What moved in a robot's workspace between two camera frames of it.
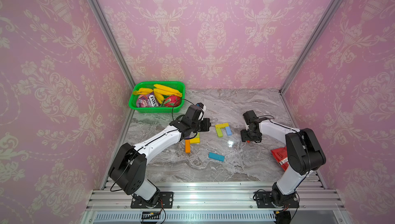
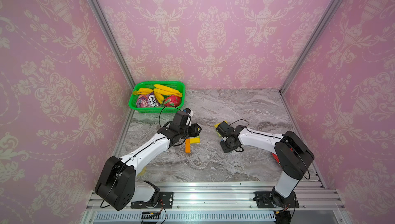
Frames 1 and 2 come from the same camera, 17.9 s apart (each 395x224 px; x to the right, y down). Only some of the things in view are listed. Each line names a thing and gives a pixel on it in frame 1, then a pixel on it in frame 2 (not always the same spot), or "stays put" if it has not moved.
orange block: (187, 146) stays put
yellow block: (195, 140) stays put
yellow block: (222, 125) stays put
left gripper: (207, 126) → (195, 128)
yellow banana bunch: (159, 91) stays put
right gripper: (244, 139) → (226, 152)
